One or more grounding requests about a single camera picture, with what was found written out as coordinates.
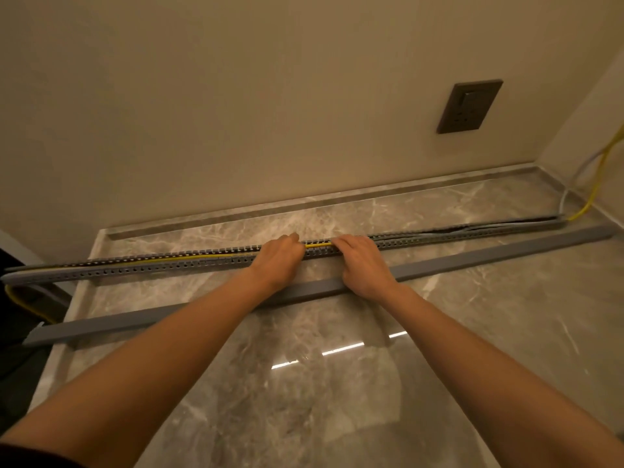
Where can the person's left forearm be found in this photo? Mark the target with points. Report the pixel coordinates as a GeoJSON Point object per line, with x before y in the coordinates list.
{"type": "Point", "coordinates": [146, 365]}

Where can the person's left fingers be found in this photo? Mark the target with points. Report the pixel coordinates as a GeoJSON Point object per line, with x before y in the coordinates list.
{"type": "Point", "coordinates": [296, 244]}

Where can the dark wall socket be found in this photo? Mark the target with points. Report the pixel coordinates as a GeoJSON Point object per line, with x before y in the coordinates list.
{"type": "Point", "coordinates": [469, 107]}

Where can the person's left hand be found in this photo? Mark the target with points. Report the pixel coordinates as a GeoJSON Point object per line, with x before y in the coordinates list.
{"type": "Point", "coordinates": [275, 265]}

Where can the person's right hand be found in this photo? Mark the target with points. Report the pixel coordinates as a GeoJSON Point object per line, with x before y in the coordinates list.
{"type": "Point", "coordinates": [365, 272]}

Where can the person's right forearm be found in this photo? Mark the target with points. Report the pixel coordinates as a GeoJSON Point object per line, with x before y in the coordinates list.
{"type": "Point", "coordinates": [487, 385]}

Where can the person's right fingers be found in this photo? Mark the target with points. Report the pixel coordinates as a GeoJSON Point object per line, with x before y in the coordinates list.
{"type": "Point", "coordinates": [352, 244]}

